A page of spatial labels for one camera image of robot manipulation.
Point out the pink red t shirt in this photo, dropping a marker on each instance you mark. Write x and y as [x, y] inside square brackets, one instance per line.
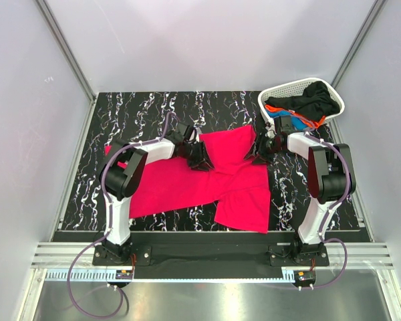
[240, 188]

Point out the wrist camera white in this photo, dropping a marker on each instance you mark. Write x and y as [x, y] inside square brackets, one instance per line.
[184, 133]
[283, 125]

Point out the orange t shirt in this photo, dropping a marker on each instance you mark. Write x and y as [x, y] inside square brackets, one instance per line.
[311, 124]

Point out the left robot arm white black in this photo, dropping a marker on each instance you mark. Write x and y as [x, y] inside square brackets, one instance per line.
[120, 177]

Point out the white plastic laundry basket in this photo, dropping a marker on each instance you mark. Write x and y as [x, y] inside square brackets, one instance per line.
[295, 88]

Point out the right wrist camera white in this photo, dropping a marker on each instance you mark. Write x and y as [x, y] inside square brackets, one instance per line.
[283, 125]

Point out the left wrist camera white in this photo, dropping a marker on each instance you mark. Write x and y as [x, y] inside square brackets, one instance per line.
[184, 133]

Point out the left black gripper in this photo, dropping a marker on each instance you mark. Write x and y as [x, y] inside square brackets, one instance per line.
[202, 162]

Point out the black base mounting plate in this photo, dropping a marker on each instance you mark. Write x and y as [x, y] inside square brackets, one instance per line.
[205, 271]

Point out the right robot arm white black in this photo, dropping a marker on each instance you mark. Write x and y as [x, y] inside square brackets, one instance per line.
[330, 179]

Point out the blue t shirt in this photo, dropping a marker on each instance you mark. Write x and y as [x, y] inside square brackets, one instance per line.
[297, 123]

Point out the black t shirt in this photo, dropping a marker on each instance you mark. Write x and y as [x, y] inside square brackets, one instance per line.
[314, 103]

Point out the aluminium frame rail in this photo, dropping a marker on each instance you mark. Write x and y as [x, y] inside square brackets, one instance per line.
[357, 255]

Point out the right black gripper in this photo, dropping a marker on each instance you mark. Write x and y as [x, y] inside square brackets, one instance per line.
[259, 141]

